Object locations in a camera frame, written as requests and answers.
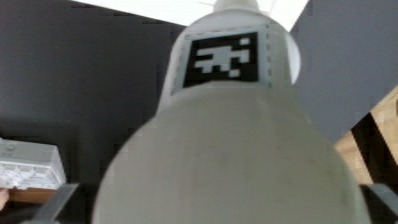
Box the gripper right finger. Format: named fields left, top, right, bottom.
left=360, top=183, right=398, bottom=224

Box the white lamp bulb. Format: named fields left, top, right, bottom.
left=92, top=0, right=371, bottom=224

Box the white box on floor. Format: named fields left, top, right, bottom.
left=0, top=138, right=65, bottom=190

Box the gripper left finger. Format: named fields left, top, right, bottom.
left=23, top=183, right=80, bottom=224

